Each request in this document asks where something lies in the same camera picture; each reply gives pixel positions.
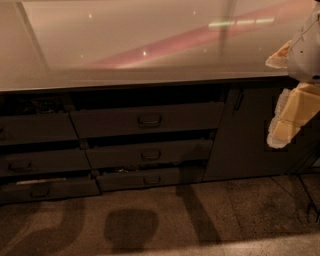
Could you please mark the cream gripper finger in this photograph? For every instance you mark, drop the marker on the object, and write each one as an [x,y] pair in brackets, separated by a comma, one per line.
[294,109]
[279,60]

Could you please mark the dark drawer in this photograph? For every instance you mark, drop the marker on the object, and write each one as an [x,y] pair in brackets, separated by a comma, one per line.
[149,153]
[142,120]
[43,162]
[150,178]
[69,188]
[27,129]

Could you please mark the glossy beige countertop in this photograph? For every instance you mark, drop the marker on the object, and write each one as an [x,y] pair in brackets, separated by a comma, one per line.
[58,44]

